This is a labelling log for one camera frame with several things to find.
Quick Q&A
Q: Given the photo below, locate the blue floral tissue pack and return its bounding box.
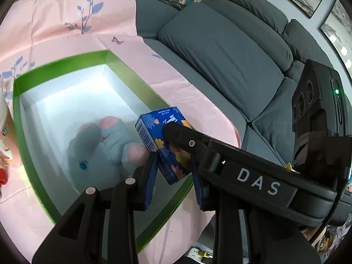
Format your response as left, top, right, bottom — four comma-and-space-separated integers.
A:
135, 106, 194, 185

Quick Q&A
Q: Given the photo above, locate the pink floral printed blanket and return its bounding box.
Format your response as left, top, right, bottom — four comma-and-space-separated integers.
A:
0, 0, 241, 264

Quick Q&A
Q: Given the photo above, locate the brown soft toy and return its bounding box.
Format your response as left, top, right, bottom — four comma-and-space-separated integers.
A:
299, 225, 328, 247

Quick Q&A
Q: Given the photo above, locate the pink paper cup with lid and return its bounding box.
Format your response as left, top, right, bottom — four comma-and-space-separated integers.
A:
0, 88, 25, 171

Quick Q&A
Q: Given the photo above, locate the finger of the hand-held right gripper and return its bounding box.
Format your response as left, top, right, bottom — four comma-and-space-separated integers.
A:
162, 122, 213, 160

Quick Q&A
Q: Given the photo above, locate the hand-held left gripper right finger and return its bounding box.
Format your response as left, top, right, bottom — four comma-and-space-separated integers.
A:
191, 157, 322, 264

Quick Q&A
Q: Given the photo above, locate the black cable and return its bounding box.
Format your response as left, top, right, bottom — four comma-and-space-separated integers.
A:
312, 167, 347, 244

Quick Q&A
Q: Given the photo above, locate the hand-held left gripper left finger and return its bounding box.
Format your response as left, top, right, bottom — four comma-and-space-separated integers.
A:
31, 152, 159, 264

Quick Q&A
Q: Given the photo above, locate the grey fabric sofa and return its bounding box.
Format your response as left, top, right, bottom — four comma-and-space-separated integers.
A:
134, 0, 344, 227

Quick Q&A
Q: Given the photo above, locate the green cardboard box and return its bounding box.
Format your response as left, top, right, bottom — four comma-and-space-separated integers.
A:
12, 50, 197, 254

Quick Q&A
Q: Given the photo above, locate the purple patterned cloth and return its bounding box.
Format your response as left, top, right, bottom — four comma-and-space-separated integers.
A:
324, 222, 352, 254

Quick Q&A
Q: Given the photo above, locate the blue elephant plush toy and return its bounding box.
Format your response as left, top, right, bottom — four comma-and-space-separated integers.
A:
67, 115, 150, 196

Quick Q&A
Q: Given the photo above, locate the white power strip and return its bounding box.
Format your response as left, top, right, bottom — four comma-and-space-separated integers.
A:
189, 247, 215, 261

